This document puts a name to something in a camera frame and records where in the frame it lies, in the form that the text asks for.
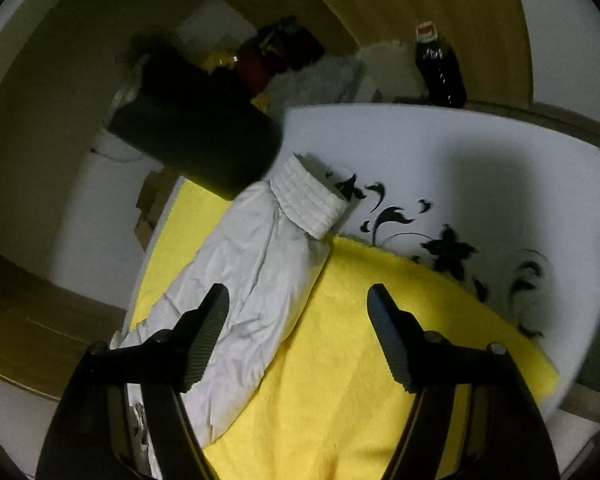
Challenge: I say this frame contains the white puffer jacket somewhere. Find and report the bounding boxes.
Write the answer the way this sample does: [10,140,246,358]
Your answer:
[109,152,349,480]

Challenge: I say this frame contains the yellow towel mat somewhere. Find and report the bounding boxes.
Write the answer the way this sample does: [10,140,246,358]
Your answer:
[130,181,559,479]

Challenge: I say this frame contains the cardboard boxes on floor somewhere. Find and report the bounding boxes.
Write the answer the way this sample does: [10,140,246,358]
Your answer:
[134,167,178,252]

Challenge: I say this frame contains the black floor fan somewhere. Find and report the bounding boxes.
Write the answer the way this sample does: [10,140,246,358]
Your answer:
[120,27,184,74]

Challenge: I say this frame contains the dark cola bottle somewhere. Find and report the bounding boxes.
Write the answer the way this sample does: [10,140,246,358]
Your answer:
[415,21,467,108]

